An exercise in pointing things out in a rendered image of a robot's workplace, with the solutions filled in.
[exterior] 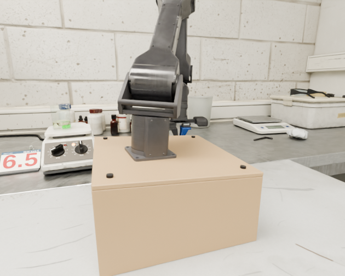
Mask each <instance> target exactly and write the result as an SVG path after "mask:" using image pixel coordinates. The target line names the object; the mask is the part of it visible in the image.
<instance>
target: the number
mask: <svg viewBox="0 0 345 276"><path fill-rule="evenodd" d="M31 166H39V152H31V153H19V154H7V155H3V156H2V162H1V168H0V170H5V169H15V168H25V167H31Z"/></svg>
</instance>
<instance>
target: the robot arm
mask: <svg viewBox="0 0 345 276"><path fill-rule="evenodd" d="M156 4H157V6H158V12H159V15H158V19H157V23H156V25H155V29H154V33H153V36H152V40H151V43H150V46H149V49H148V50H147V51H146V52H144V53H143V54H141V55H139V56H138V57H136V58H135V60H134V62H133V64H132V66H131V68H130V71H129V72H128V73H127V74H126V77H125V80H124V83H123V86H122V89H121V91H120V94H119V98H118V101H117V103H118V111H119V114H125V115H127V114H132V116H131V146H125V150H126V152H127V153H128V154H129V156H131V158H132V159H133V160H134V161H135V162H142V161H149V160H160V159H171V158H176V154H175V153H174V152H172V151H171V150H169V149H168V145H169V130H171V131H172V133H173V135H174V136H178V130H177V127H176V125H180V136H181V135H186V134H187V132H188V130H191V127H190V125H191V124H196V125H197V126H199V127H207V126H208V120H207V119H206V118H205V117H203V116H201V117H193V119H188V118H187V108H188V94H189V87H188V86H187V83H192V73H193V65H191V57H190V56H189V54H188V53H187V25H188V19H189V16H190V15H191V14H192V13H194V12H195V7H196V0H156ZM189 77H190V80H189ZM133 106H137V107H133ZM141 107H152V108H141ZM156 108H164V109H156Z"/></svg>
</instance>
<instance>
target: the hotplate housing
mask: <svg viewBox="0 0 345 276"><path fill-rule="evenodd" d="M89 139H92V141H93V147H94V135H93V132H92V133H90V134H81V135H67V136H54V137H45V139H44V141H43V143H42V157H41V170H42V171H43V175H46V174H54V173H62V172H67V171H75V170H83V169H91V168H93V159H86V160H77V161H71V162H63V163H54V164H44V147H45V143H52V142H64V141H77V140H89Z"/></svg>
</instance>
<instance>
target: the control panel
mask: <svg viewBox="0 0 345 276"><path fill-rule="evenodd" d="M79 141H80V140H77V141H64V142H52V143H45V147H44V164H54V163H63V162H71V161H77V160H86V159H93V153H94V148H93V141H92V139H89V140H81V141H82V143H83V145H86V146H87V148H88V150H87V152H85V153H83V154H78V153H76V152H75V150H74V149H75V147H76V146H78V145H79ZM73 143H75V145H74V146H72V144H73ZM59 144H63V147H64V150H65V152H64V154H63V155H61V156H58V157H55V156H52V155H51V153H50V149H51V148H53V147H55V146H57V145H59ZM64 144H66V145H67V146H64Z"/></svg>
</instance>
